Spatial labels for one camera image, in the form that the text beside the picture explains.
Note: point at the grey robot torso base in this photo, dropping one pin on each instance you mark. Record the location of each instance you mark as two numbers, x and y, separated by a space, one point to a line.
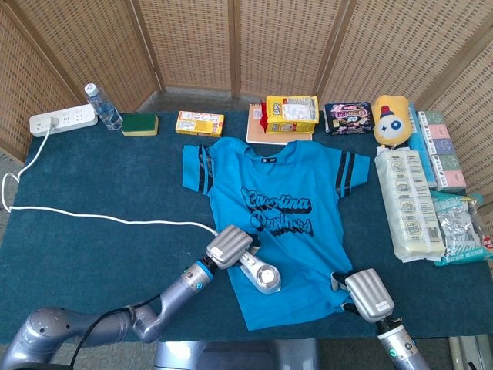
231 354

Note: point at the dark teal table cloth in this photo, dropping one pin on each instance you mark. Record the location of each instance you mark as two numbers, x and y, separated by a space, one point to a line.
96 173

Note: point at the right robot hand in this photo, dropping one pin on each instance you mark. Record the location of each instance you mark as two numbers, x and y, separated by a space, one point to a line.
369 294

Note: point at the yellow orange small box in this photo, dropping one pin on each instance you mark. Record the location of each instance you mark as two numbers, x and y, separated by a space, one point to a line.
200 124

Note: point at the pastel tissue multipack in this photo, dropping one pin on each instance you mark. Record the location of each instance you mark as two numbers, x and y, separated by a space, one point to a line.
443 154

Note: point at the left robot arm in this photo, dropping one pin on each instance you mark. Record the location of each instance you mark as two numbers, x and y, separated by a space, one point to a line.
173 300

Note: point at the long light blue box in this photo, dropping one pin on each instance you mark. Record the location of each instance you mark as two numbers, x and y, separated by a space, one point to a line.
420 150

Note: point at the grey metal frame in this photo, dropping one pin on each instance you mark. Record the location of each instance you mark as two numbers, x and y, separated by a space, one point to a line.
468 352

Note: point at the yellow plush toy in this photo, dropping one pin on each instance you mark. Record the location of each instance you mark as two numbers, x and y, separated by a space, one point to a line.
391 123

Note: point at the yellow snack bag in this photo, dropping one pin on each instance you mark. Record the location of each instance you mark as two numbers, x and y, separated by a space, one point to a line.
292 115

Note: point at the tan spiral notebook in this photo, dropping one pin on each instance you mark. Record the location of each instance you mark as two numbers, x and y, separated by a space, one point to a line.
256 133

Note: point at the white power strip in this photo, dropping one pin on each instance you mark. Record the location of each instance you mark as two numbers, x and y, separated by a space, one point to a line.
69 119

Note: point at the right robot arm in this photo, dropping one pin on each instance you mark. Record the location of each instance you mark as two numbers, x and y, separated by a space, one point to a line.
400 347

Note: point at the green and yellow sponge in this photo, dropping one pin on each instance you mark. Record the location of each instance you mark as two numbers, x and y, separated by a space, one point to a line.
139 124

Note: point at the blue printed t-shirt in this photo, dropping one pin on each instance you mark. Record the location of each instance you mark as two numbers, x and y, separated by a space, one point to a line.
292 173

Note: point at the green clear plastic bag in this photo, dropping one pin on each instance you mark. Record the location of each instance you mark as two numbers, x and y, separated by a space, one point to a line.
458 227

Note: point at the wicker folding screen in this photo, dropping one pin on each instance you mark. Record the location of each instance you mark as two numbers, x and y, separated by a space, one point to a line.
192 38

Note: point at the long white wipes pack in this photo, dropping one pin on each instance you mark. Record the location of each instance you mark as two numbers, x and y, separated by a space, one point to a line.
410 204

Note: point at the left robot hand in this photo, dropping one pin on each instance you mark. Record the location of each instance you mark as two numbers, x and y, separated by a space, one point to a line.
229 246

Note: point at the dark purple pad pack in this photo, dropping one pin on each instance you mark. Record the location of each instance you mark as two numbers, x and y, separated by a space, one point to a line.
348 117

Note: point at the clear plastic water bottle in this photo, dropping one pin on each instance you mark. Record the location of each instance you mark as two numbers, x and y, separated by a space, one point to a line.
106 112

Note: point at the white handheld garment steamer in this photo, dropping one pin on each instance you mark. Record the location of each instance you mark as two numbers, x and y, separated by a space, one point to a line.
265 277

